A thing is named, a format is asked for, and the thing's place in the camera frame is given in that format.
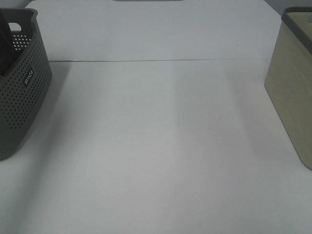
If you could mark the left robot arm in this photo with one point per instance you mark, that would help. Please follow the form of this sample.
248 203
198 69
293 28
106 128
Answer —
8 54

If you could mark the grey perforated plastic basket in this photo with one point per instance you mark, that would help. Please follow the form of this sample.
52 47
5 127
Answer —
24 86

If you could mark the beige plastic basket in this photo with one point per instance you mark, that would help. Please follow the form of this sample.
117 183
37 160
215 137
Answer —
289 79

